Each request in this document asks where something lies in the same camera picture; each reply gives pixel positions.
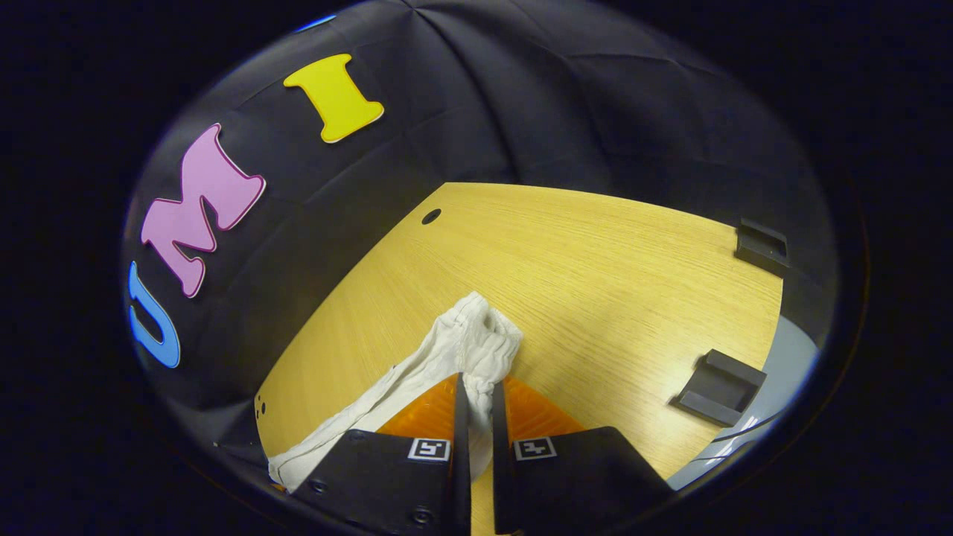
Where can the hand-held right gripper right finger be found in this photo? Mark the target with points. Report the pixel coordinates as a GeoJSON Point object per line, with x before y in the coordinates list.
{"type": "Point", "coordinates": [500, 461]}

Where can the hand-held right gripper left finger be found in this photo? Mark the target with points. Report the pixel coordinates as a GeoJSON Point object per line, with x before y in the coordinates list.
{"type": "Point", "coordinates": [461, 447]}

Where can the white jeans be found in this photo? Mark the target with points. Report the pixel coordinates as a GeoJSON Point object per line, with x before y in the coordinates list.
{"type": "Point", "coordinates": [469, 342]}

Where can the black backdrop cloth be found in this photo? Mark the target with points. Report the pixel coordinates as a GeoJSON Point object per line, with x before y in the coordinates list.
{"type": "Point", "coordinates": [521, 112]}

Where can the black plastic bracket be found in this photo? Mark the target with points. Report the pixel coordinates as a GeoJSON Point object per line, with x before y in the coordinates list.
{"type": "Point", "coordinates": [761, 249]}
{"type": "Point", "coordinates": [718, 387]}

